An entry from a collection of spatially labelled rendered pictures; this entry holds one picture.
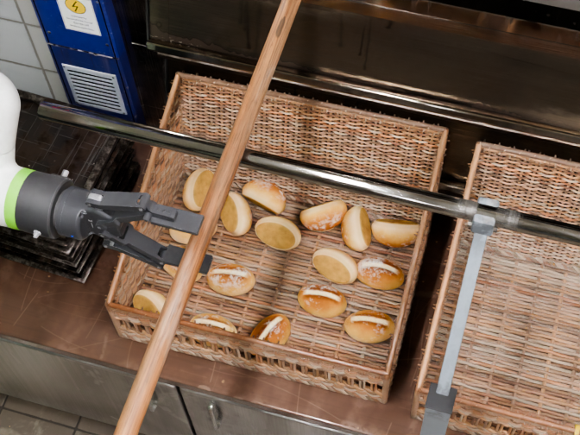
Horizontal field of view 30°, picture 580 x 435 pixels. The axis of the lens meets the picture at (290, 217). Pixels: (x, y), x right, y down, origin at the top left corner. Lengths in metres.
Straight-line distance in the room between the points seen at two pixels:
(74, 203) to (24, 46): 0.83
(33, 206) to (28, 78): 0.90
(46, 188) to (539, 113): 0.89
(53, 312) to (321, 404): 0.58
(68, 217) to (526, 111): 0.85
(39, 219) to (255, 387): 0.70
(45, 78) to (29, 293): 0.48
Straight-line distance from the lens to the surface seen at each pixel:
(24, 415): 2.83
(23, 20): 2.29
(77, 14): 2.14
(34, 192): 1.60
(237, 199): 2.23
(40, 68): 2.42
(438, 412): 1.73
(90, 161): 2.17
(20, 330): 2.26
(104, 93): 2.33
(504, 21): 1.84
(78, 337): 2.22
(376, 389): 2.07
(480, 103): 1.99
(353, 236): 2.19
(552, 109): 1.98
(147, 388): 1.48
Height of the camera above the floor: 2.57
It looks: 61 degrees down
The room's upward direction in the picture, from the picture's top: 5 degrees counter-clockwise
